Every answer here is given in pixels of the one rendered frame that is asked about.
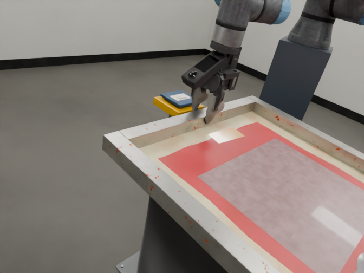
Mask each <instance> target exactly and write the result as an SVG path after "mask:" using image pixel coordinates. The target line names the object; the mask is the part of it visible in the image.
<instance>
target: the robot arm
mask: <svg viewBox="0 0 364 273"><path fill-rule="evenodd" d="M214 1H215V3H216V4H217V5H218V7H219V10H218V14H217V18H216V22H215V25H214V29H213V33H212V37H211V39H212V41H211V44H210V47H211V48H212V49H214V50H215V51H214V50H213V51H212V52H210V53H209V54H208V55H206V56H205V57H204V58H203V59H202V60H200V61H199V62H198V63H196V64H195V65H194V66H193V67H192V68H190V69H189V70H188V71H187V72H185V73H184V74H183V75H182V76H181V78H182V81H183V83H184V84H186V85H188V86H189V87H191V88H192V91H191V97H192V110H193V111H196V110H198V107H199V105H200V104H201V103H202V102H204V101H205V100H206V99H207V98H208V99H207V102H208V108H207V110H206V116H205V118H204V119H205V123H206V124H209V123H210V122H211V121H212V120H213V118H214V117H215V115H216V114H218V113H219V112H221V111H222V110H223V109H224V106H225V104H224V103H223V102H222V101H223V98H224V95H225V92H224V91H225V90H227V89H228V90H229V91H231V90H234V89H235V86H236V83H237V80H238V77H239V74H240V72H239V71H237V70H236V65H237V62H238V59H239V56H240V53H241V50H242V47H241V45H242V42H243V38H244V35H245V32H246V28H247V25H248V22H256V23H265V24H268V25H272V24H281V23H283V22H284V21H285V20H286V19H287V18H288V16H289V14H290V12H291V0H214ZM336 18H337V19H340V20H344V21H348V22H352V23H356V24H358V25H364V0H306V2H305V5H304V8H303V11H302V13H301V16H300V19H299V20H298V21H297V23H296V24H295V25H294V27H293V28H292V30H291V31H290V33H289V35H288V38H287V39H288V40H290V41H292V42H295V43H298V44H301V45H303V46H307V47H311V48H316V49H323V50H328V49H329V47H330V45H331V40H332V30H333V25H334V22H335V20H336ZM235 77H236V81H235V85H234V86H232V83H233V80H234V78H235ZM207 89H208V90H209V91H210V93H213V95H211V96H209V94H208V93H206V90H207Z"/></svg>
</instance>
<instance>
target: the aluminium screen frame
mask: <svg viewBox="0 0 364 273"><path fill-rule="evenodd" d="M224 104H225V106H224V109H223V110H222V111H221V112H219V113H218V114H216V115H215V117H214V118H213V120H212V121H211V122H210V123H209V124H206V123H205V119H204V118H205V116H206V110H207V108H203V109H199V110H195V111H192V112H188V113H185V114H180V115H176V116H173V117H170V118H166V119H162V120H158V121H154V122H150V123H146V124H143V125H139V126H135V127H131V128H128V129H123V130H120V131H117V132H113V133H109V134H105V135H103V143H102V149H103V150H104V151H105V152H106V153H107V154H108V155H109V156H110V157H111V158H112V159H113V160H114V161H115V162H116V163H117V164H118V165H119V166H120V167H121V168H122V169H123V170H124V171H125V172H126V173H127V174H128V175H129V176H130V177H131V178H132V179H133V180H134V181H135V182H136V183H137V184H138V185H139V186H140V187H141V188H142V189H143V190H144V191H145V192H146V193H147V194H148V195H149V196H150V197H151V198H153V199H154V200H155V201H156V202H157V203H158V204H159V205H160V206H161V207H162V208H163V209H164V210H165V211H166V212H167V213H168V214H169V215H170V216H171V217H172V218H173V219H174V220H175V221H176V222H177V223H178V224H179V225H180V226H181V227H182V228H183V229H184V230H185V231H186V232H187V233H188V234H189V235H190V236H191V237H192V238H193V239H194V240H195V241H196V242H197V243H198V244H199V245H200V246H201V247H202V248H203V249H204V250H205V251H206V252H207V253H208V254H209V255H210V256H211V257H213V258H214V259H215V260H216V261H217V262H218V263H219V264H220V265H221V266H222V267H223V268H224V269H225V270H226V271H227V272H228V273H280V272H279V271H278V270H277V269H276V268H275V267H274V266H272V265H271V264H270V263H269V262H268V261H267V260H266V259H264V258H263V257H262V256H261V255H260V254H259V253H258V252H256V251H255V250H254V249H253V248H252V247H251V246H250V245H249V244H247V243H246V242H245V241H244V240H242V239H241V238H240V237H239V236H238V235H237V234H236V233H234V232H233V231H232V230H231V229H230V228H229V227H228V226H226V225H225V224H224V223H223V222H222V221H221V220H220V219H219V218H217V217H216V216H215V215H214V214H213V213H212V212H211V211H209V210H208V209H207V208H206V207H205V206H204V205H203V204H201V203H200V202H199V201H198V200H196V198H195V197H194V196H192V195H191V194H190V193H188V192H187V191H186V190H185V189H184V188H183V187H182V186H181V185H179V184H178V183H177V182H176V181H175V180H174V179H173V178H171V177H170V176H169V175H168V174H167V173H166V172H165V171H163V170H162V169H161V168H160V167H159V166H158V165H157V164H156V163H154V162H153V161H152V160H151V159H150V158H149V157H148V156H146V155H145V154H144V153H143V152H142V151H141V150H139V148H142V147H145V146H148V145H151V144H154V143H156V142H160V141H163V140H166V139H169V138H172V137H176V136H178V135H181V134H184V133H187V132H190V131H193V130H196V129H199V128H202V127H205V126H208V125H212V124H215V123H218V122H221V121H224V120H227V119H230V118H233V117H236V116H239V115H242V114H245V113H248V112H251V111H253V112H255V113H257V114H258V115H260V116H262V117H264V118H266V119H267V120H269V121H271V122H273V123H275V124H276V125H278V126H280V127H282V128H284V129H285V130H287V131H289V132H290V133H292V134H294V135H296V136H298V137H299V138H301V139H303V140H305V141H306V142H308V143H310V144H312V145H314V146H315V147H317V148H319V149H321V150H323V151H324V152H326V153H328V154H330V155H332V156H333V157H335V158H336V159H339V160H341V161H342V162H344V163H345V164H347V165H349V166H351V167H353V168H354V169H356V170H358V171H360V172H362V173H363V174H364V154H363V153H361V152H359V151H357V150H355V149H354V148H352V147H350V146H348V145H346V144H344V143H342V142H340V141H338V140H336V139H334V138H333V137H331V136H329V135H327V134H325V133H323V132H321V131H319V130H318V129H316V128H314V127H312V126H310V125H308V124H306V123H304V122H303V121H301V120H299V119H297V118H295V117H293V116H291V115H289V114H287V113H285V112H283V111H281V110H280V109H278V108H276V107H274V106H272V105H270V104H268V103H266V102H264V101H262V100H261V99H259V98H257V97H255V96H253V95H252V96H248V97H244V98H241V99H238V100H233V101H230V102H226V103H224Z"/></svg>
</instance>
